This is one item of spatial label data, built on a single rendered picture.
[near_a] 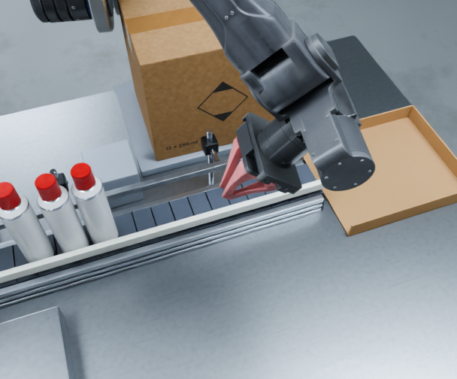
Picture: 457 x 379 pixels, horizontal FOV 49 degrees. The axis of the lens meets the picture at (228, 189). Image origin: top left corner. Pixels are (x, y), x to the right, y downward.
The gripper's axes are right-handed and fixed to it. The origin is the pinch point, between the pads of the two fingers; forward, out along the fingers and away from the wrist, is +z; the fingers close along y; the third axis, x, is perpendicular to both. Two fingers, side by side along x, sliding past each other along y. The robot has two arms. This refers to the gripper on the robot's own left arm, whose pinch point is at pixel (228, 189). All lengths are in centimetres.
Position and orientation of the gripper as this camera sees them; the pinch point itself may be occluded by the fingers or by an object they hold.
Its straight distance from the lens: 67.2
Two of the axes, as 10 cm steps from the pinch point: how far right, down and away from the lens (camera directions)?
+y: 1.6, 8.0, -5.8
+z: -6.3, 5.4, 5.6
